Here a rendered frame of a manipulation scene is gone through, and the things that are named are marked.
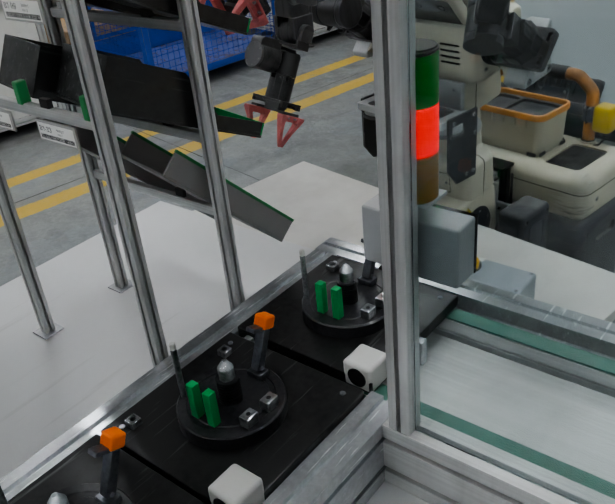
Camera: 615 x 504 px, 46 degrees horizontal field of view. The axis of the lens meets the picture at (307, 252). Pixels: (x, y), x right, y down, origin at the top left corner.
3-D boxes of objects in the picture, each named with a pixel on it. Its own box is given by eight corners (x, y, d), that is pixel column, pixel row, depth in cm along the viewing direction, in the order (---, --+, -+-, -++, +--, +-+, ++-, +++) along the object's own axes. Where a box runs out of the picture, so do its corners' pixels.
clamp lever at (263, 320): (256, 364, 95) (264, 310, 93) (268, 370, 94) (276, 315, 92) (238, 371, 92) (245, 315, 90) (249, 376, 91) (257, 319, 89)
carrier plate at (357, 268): (333, 263, 124) (332, 253, 123) (458, 305, 110) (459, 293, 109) (238, 336, 108) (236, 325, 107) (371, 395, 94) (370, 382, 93)
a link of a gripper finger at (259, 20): (223, 17, 118) (261, -18, 120) (198, 11, 122) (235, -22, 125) (241, 50, 122) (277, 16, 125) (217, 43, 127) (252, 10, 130)
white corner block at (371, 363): (362, 364, 100) (361, 341, 98) (390, 376, 97) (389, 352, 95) (343, 383, 97) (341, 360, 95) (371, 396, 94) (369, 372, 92)
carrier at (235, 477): (231, 342, 107) (219, 271, 101) (365, 402, 93) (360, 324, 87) (102, 442, 91) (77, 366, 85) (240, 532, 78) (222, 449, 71)
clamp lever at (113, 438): (109, 487, 79) (115, 424, 77) (121, 495, 78) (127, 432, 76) (81, 499, 76) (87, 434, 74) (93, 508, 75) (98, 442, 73)
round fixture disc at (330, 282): (338, 275, 117) (337, 265, 116) (413, 300, 109) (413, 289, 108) (283, 319, 107) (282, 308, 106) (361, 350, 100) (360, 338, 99)
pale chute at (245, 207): (236, 220, 133) (248, 198, 133) (282, 242, 124) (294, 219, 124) (118, 155, 112) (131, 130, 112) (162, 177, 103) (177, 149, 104)
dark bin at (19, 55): (154, 108, 130) (162, 67, 129) (195, 123, 121) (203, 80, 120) (-2, 82, 110) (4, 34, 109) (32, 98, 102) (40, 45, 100)
